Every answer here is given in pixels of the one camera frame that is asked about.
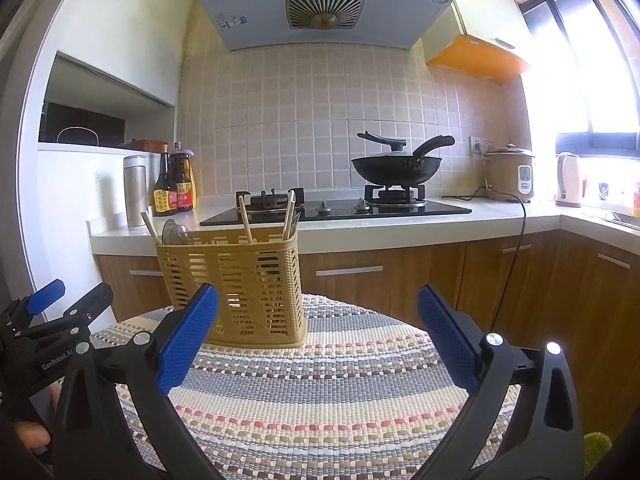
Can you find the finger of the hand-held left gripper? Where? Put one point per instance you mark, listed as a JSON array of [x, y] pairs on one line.
[[45, 296], [92, 302]]

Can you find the striped woven table mat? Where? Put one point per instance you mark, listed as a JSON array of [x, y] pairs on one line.
[[325, 400]]

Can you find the large dark sauce bottle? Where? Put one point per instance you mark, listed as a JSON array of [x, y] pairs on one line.
[[183, 180]]

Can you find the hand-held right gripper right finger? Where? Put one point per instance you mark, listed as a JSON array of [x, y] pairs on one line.
[[447, 345]]

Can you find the range hood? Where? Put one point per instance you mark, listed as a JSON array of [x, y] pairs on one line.
[[260, 15]]

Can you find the metal spoon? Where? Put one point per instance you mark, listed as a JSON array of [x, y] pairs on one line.
[[175, 234]]

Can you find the white upper cabinet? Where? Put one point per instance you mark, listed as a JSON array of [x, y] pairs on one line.
[[120, 25]]

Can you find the black wok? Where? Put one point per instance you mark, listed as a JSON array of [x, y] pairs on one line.
[[395, 170]]

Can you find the slim soy sauce bottle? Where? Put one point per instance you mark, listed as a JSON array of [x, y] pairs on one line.
[[164, 190]]

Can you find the white electric kettle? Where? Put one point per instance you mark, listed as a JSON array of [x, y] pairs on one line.
[[569, 180]]

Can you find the white wall socket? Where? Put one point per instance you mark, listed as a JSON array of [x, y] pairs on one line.
[[480, 144]]

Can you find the black appliance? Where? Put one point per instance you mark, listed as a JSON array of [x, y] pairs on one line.
[[105, 125]]

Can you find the brown wicker basket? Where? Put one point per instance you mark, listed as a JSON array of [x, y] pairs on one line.
[[147, 145]]

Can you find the green object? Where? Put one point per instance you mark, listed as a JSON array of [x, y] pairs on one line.
[[597, 455]]

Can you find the black glass gas stove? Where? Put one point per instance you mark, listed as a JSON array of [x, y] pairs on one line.
[[410, 210]]

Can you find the upper cabinet with orange underside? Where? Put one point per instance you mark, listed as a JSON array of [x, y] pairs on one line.
[[475, 55]]

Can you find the steel sink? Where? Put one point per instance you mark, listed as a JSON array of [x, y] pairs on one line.
[[617, 219]]

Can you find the wooden chopstick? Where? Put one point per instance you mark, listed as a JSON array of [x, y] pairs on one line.
[[288, 215], [150, 227], [246, 220]]

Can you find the dark framed window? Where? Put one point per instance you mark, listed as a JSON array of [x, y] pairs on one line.
[[595, 140]]

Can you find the steel thermos flask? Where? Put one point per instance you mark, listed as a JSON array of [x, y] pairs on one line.
[[136, 190]]

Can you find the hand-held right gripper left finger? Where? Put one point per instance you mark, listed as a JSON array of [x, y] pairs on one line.
[[187, 345]]

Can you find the person's left hand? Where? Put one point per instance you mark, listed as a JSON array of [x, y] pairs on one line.
[[32, 435]]

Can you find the beige rice cooker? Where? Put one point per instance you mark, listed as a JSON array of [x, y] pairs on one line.
[[505, 175]]

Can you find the yellow plastic utensil basket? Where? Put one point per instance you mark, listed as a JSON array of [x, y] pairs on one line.
[[250, 290]]

